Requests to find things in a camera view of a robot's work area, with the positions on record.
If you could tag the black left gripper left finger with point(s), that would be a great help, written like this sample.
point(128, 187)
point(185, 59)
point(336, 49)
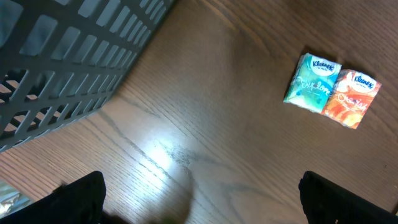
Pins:
point(78, 202)

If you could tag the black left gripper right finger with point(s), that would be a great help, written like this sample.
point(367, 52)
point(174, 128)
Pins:
point(325, 202)

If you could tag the orange small packet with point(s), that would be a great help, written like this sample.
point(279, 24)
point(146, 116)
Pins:
point(352, 95)

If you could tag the teal tissue box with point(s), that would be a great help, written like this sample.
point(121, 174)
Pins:
point(312, 83)

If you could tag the dark grey plastic basket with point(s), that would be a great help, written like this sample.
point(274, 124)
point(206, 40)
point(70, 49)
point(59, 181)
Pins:
point(63, 60)

